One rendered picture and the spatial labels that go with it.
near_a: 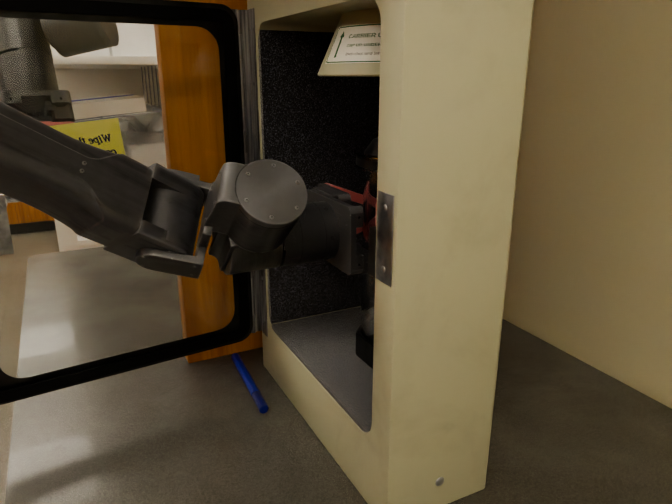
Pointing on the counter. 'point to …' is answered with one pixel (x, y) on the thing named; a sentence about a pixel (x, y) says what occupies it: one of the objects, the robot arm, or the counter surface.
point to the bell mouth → (354, 46)
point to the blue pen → (250, 383)
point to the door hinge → (252, 141)
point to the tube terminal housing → (427, 242)
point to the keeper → (384, 237)
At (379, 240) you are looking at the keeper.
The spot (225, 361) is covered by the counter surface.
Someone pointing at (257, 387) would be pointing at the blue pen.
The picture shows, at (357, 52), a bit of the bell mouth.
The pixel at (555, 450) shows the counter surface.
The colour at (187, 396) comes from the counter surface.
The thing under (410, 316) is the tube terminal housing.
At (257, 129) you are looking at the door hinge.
